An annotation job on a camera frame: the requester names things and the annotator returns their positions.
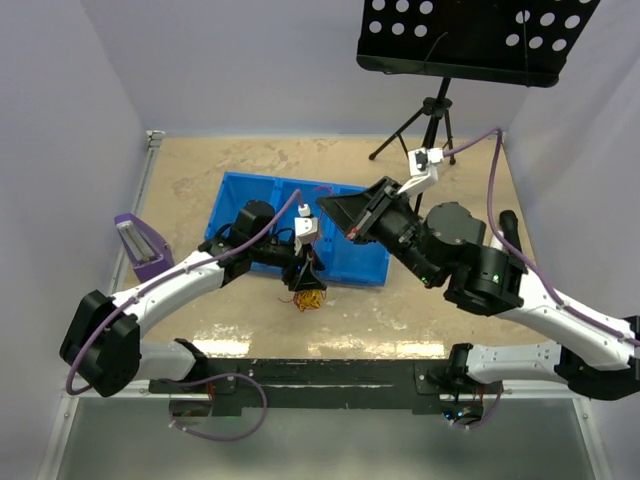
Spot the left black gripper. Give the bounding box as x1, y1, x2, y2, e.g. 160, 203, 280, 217
250, 236, 327, 292

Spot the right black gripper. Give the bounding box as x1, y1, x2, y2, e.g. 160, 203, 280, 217
317, 175, 441, 285

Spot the blue three-compartment plastic bin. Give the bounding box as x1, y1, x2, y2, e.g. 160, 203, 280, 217
205, 171, 394, 287

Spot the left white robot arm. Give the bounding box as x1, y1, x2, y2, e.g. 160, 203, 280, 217
59, 200, 326, 397

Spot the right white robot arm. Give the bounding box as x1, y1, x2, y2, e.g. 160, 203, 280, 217
316, 177, 639, 401

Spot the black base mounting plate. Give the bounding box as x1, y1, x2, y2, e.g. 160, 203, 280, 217
149, 358, 499, 416

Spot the white microphone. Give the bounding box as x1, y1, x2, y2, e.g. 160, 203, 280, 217
489, 231, 505, 251

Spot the black microphone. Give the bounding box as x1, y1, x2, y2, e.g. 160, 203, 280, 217
499, 210, 523, 263

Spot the purple metronome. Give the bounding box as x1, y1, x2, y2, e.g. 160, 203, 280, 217
114, 213, 175, 283

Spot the black music stand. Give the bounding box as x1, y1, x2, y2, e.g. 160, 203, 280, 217
356, 0, 599, 146

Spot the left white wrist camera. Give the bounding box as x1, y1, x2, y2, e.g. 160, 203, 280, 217
294, 203, 320, 255

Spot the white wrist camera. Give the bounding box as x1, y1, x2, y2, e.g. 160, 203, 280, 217
294, 203, 320, 255
397, 147, 444, 197

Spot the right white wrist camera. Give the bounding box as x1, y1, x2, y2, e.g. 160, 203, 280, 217
397, 147, 444, 197

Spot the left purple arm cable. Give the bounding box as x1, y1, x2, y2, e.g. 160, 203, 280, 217
65, 188, 304, 396

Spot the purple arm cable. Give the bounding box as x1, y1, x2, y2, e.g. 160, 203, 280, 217
65, 188, 304, 396
442, 127, 640, 349

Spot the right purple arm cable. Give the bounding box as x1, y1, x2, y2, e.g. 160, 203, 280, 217
442, 127, 640, 349

